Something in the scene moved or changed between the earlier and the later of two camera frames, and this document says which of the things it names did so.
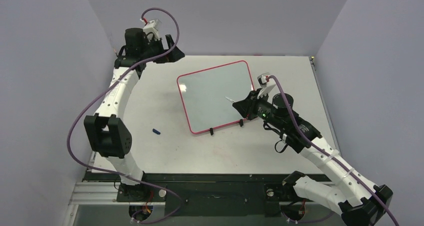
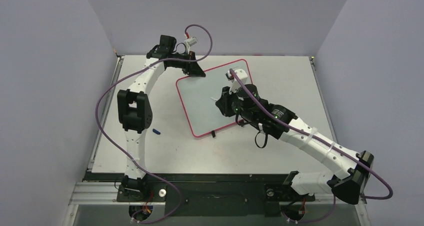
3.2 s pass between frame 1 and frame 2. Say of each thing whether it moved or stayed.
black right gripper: moved
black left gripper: moved
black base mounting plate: stayed
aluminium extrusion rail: stayed
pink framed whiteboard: stayed
